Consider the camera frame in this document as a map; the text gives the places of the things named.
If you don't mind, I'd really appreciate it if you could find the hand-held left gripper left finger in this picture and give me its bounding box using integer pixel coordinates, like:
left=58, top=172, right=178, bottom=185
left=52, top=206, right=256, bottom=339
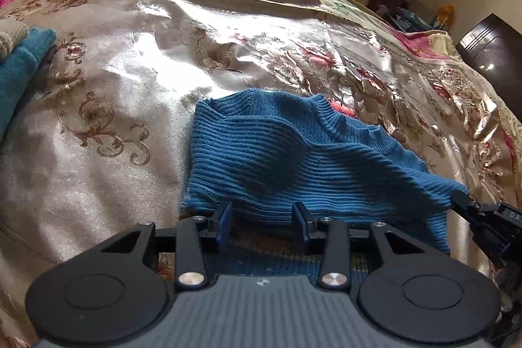
left=100, top=202, right=234, bottom=290

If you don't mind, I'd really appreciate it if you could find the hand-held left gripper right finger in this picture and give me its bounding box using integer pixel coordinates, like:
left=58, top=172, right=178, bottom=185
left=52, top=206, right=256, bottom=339
left=292, top=202, right=430, bottom=290

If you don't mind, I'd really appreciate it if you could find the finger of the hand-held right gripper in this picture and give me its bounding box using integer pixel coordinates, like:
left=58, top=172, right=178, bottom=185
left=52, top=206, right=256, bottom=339
left=472, top=226, right=511, bottom=268
left=450, top=188, right=503, bottom=226

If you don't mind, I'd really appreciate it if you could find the blue ribbed knit sweater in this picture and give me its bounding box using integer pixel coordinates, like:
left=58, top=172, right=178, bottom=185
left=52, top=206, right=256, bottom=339
left=179, top=88, right=469, bottom=287

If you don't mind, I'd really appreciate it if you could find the heap of clothes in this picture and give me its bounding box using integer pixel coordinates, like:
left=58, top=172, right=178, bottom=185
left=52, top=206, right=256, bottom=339
left=369, top=0, right=435, bottom=34

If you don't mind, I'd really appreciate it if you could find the dark wooden nightstand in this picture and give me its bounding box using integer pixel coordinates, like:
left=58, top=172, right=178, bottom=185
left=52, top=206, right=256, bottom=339
left=455, top=13, right=522, bottom=106

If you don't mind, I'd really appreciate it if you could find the floral satin bedspread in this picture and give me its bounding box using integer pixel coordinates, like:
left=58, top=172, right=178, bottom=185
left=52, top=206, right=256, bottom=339
left=0, top=0, right=522, bottom=348

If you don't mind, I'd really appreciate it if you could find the yellow orange item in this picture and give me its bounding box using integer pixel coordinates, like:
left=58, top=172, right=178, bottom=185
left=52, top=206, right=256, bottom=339
left=431, top=5, right=454, bottom=31

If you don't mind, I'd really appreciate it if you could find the teal folded cloth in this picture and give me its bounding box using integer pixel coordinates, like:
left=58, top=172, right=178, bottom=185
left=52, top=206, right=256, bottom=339
left=0, top=28, right=58, bottom=137

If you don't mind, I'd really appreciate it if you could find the beige knitted cloth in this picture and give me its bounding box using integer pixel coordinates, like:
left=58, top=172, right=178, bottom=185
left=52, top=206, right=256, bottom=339
left=0, top=19, right=30, bottom=61

